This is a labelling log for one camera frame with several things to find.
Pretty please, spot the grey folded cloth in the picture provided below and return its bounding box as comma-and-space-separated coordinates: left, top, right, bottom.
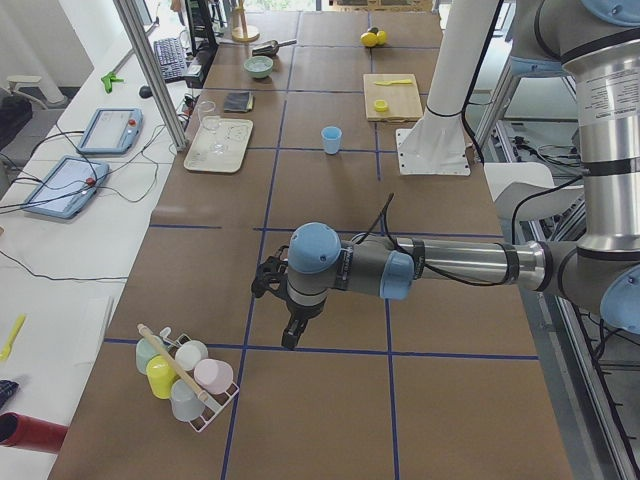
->
223, 91, 254, 113

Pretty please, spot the yellow spatula on desk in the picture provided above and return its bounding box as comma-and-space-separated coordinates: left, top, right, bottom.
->
0, 314, 26, 362

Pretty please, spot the wooden cutting board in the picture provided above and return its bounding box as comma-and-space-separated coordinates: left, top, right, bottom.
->
363, 73, 423, 122

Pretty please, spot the upper blue teach pendant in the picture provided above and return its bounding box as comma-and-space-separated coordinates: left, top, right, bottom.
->
76, 108, 143, 156

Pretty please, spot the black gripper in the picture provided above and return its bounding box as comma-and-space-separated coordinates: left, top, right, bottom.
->
281, 297, 325, 349

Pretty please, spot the yellow cup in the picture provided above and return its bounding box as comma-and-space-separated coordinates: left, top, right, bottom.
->
145, 355, 178, 400

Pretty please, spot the aluminium frame post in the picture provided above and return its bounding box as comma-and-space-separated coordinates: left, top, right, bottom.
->
113, 0, 188, 152

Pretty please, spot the black keyboard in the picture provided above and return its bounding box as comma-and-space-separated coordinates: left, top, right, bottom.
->
153, 38, 187, 83

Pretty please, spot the green clamp tool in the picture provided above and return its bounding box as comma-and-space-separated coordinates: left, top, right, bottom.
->
101, 72, 124, 94

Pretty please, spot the cream serving tray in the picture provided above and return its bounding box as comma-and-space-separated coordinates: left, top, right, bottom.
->
183, 118, 253, 174

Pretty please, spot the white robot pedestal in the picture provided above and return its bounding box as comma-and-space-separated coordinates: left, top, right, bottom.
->
396, 0, 502, 176

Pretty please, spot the white chair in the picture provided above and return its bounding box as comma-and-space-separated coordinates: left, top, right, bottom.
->
484, 162, 583, 221

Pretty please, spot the white cup rack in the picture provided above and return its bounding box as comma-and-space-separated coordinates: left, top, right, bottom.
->
137, 324, 239, 432

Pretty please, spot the lower blue teach pendant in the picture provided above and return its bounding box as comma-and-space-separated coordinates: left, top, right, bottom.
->
22, 155, 110, 219

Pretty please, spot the green bowl with ice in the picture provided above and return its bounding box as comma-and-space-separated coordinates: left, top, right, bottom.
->
243, 55, 274, 79

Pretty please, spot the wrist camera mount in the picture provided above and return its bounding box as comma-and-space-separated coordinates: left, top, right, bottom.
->
251, 245, 288, 300

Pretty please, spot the blue teach pendant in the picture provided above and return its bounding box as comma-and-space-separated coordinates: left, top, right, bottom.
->
22, 155, 110, 219
76, 108, 143, 156

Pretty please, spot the yellow plastic knife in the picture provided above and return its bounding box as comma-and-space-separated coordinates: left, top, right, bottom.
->
374, 78, 413, 86

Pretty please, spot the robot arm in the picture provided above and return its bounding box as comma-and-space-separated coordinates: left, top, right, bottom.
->
277, 1, 639, 349

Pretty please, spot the grey cup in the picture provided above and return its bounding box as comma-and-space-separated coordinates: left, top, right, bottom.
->
170, 379, 205, 422

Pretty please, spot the red cylinder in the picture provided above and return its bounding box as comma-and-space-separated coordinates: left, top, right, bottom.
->
1, 412, 68, 454

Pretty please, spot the green cup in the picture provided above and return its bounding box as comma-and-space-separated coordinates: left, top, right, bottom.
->
135, 338, 158, 375

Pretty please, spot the pink cup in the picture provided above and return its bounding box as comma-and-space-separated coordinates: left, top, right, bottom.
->
194, 358, 234, 394

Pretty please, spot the white cup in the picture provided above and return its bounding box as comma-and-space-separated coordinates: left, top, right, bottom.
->
175, 340, 208, 372

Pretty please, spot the clear wine glass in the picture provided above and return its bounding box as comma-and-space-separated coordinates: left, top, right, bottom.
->
197, 100, 226, 155

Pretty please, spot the wooden mug tree stand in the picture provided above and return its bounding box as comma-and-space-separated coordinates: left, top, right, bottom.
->
231, 0, 260, 43

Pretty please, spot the yellow lemon half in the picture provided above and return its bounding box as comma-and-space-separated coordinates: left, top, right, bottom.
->
374, 99, 389, 112

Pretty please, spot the light blue cup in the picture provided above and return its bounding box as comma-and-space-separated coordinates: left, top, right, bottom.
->
321, 126, 342, 155

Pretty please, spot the metal ice scoop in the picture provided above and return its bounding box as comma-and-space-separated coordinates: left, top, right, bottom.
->
251, 39, 297, 57

